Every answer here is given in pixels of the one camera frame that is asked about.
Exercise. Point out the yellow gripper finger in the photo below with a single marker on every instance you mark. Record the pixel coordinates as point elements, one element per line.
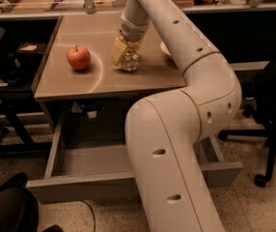
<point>133,47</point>
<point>118,50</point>

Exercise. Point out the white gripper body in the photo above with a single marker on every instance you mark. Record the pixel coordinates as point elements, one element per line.
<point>130,30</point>

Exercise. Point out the orange soda can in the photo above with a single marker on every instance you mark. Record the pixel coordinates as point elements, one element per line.
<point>131,62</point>

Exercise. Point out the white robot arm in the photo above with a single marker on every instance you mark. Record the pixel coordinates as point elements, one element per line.
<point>208,101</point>

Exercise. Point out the open grey top drawer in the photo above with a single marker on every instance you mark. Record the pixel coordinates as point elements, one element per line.
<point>105,157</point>

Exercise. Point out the white bowl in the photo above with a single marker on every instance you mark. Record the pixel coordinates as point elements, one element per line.
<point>165,49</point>

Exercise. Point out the red apple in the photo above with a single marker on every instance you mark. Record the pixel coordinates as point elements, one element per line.
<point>79,58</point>

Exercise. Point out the grey metal cabinet desk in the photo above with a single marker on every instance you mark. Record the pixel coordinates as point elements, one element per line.
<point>97,33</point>

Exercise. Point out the black box with label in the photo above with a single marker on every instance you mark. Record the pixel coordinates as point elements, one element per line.
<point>29,55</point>

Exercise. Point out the black office chair right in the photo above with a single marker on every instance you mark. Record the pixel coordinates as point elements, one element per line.
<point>264,91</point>

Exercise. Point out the person's dark trouser leg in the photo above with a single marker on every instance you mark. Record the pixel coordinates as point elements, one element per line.
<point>19,209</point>

